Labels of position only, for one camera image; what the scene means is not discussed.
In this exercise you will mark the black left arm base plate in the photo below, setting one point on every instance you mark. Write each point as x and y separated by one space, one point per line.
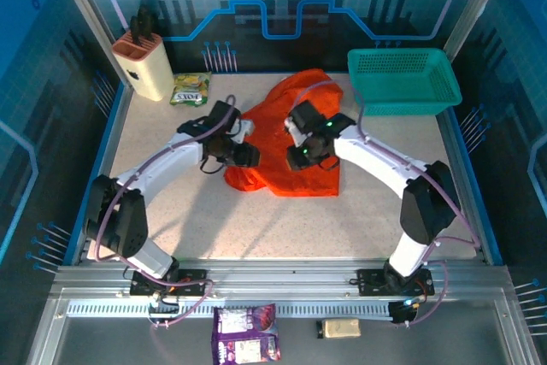
192 281

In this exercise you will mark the beige knife block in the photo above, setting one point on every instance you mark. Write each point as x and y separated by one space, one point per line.
149 70

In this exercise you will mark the green yellow snack bag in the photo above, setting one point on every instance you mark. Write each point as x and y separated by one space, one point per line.
191 89

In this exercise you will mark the orange t-shirt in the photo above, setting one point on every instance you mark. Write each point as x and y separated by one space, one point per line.
273 160

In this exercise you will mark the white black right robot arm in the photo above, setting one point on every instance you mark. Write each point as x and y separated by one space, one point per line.
376 155

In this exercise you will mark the purple snack bag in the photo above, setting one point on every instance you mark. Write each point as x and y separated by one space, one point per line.
245 335

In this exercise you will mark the black connector bracket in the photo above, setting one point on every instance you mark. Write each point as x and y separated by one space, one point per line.
401 313

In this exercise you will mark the teal plastic basket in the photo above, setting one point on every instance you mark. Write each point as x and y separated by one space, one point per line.
406 106

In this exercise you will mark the beige sponge with black end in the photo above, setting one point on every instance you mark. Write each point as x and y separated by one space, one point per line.
342 328

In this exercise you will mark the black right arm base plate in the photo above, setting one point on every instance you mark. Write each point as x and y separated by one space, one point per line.
369 281

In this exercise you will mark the long aluminium frame rail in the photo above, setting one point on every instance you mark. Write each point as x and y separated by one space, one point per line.
278 279

